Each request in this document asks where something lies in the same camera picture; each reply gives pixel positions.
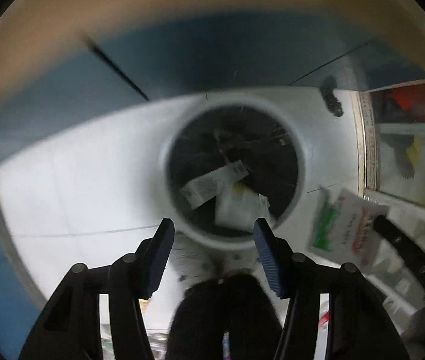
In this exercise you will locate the black bin liner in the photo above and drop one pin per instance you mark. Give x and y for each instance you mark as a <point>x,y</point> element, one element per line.
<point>257,146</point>

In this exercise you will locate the white round trash bin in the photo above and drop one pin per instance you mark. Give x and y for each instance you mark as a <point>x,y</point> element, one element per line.
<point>188,112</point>

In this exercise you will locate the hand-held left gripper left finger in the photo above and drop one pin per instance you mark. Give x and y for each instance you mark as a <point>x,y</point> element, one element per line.
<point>157,264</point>

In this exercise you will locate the orange object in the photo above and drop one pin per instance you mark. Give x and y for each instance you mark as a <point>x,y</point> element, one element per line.
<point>417,99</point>

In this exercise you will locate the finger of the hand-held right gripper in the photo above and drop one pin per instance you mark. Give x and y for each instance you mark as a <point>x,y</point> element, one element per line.
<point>404,245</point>

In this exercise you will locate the white paper strip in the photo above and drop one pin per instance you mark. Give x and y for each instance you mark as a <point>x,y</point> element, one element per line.
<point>202,189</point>

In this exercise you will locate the glass door cabinet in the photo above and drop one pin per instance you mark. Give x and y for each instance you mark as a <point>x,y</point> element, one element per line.
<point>370,150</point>

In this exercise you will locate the black fuzzy cloth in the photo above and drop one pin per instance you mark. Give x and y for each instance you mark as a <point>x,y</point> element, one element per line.
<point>223,311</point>

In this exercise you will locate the white paper tags in drum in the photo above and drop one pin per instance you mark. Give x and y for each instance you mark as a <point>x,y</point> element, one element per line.
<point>235,208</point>

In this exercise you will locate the white packet green red print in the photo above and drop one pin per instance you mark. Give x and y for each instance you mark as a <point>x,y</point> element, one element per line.
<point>342,225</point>

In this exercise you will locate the small white label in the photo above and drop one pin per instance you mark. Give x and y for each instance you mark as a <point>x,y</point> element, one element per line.
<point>238,168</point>

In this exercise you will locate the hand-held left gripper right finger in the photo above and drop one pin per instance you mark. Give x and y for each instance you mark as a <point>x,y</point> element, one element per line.
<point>268,260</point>

